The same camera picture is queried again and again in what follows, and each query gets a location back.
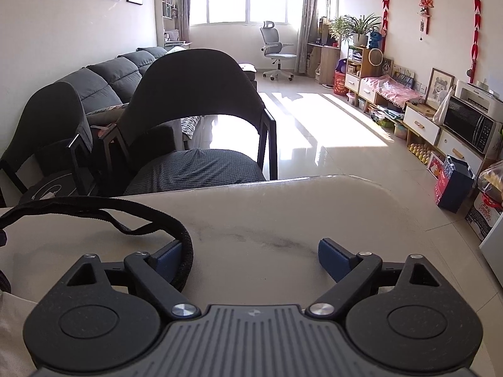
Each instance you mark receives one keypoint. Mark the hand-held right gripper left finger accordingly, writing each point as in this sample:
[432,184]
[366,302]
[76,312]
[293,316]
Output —
[169,262]

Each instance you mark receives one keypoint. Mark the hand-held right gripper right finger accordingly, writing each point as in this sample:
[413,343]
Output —
[334,259]

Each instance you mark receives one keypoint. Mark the white shopping bag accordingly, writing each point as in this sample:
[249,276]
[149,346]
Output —
[78,204]

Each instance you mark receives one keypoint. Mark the clear bag of yellow food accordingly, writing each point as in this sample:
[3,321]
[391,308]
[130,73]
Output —
[491,180]

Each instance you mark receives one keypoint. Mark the white plastic bag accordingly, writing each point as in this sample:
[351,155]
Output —
[442,110]

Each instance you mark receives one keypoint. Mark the tray of eggs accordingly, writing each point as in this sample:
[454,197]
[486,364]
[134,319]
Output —
[418,153]

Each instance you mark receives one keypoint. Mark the red box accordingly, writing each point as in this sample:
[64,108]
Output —
[436,165]

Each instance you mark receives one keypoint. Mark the dark blue box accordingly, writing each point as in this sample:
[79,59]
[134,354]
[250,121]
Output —
[454,186]

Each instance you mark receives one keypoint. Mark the printed cardboard box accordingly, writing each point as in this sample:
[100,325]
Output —
[483,216]

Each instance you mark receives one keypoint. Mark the white refrigerator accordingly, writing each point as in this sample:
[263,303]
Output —
[493,255]

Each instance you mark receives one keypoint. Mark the low wooden drawer cabinet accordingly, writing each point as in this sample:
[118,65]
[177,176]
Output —
[420,119]

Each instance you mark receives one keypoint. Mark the red bucket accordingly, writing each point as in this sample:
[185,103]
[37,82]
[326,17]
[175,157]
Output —
[340,83]

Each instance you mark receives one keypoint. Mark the black dining chair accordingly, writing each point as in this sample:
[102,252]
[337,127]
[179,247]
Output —
[47,118]
[188,86]

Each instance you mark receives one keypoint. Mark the pink cloth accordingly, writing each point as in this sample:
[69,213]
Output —
[393,90]

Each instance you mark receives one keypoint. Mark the dark grey sofa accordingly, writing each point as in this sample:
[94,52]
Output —
[110,82]

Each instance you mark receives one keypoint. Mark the black microwave oven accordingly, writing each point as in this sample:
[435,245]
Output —
[469,123]

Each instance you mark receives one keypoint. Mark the wooden desk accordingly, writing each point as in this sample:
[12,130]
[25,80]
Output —
[330,63]

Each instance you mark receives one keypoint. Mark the wooden shelf unit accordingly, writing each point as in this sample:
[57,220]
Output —
[355,63]

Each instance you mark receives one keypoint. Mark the small framed picture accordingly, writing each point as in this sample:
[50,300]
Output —
[388,66]

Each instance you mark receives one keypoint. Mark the framed bear picture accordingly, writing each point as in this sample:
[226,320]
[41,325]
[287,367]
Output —
[440,86]

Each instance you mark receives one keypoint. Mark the white office chair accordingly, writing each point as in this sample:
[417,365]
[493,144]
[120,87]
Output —
[277,55]

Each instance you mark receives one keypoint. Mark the white printer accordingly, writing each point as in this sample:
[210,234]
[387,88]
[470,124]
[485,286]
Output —
[481,96]

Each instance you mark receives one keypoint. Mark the blue plush toy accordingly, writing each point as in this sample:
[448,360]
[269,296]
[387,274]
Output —
[375,37]

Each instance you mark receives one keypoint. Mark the potted green plant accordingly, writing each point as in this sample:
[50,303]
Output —
[357,29]

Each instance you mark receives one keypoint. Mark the grey curtain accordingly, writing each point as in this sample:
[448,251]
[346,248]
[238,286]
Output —
[309,19]
[183,6]

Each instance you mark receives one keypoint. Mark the white bookshelf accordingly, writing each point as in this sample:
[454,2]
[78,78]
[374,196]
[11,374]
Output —
[165,8]

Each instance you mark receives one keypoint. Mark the red hanging garland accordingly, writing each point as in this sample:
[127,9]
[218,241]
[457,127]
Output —
[476,23]
[386,4]

